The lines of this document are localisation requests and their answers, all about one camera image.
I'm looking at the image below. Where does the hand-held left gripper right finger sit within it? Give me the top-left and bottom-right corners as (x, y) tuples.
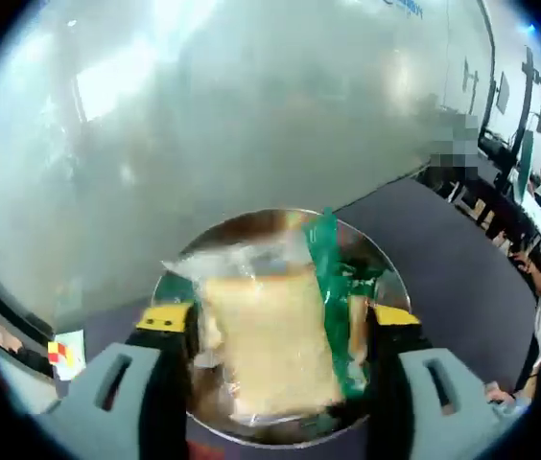
(365, 305), (506, 460)

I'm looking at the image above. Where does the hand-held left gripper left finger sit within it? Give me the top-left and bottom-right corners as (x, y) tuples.
(37, 303), (201, 460)

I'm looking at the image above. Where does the stainless steel bowl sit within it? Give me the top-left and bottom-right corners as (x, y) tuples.
(150, 207), (414, 450)

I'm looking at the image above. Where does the packaged bread slice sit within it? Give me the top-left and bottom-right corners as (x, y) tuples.
(160, 206), (380, 419)

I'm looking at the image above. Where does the red yellow checkered card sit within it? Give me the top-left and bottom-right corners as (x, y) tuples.
(47, 330), (86, 382)

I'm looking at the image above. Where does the black cloth covered table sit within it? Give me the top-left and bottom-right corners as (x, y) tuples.
(53, 176), (541, 460)

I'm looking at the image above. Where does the black monitor stand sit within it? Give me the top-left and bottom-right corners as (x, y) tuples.
(508, 46), (541, 189)

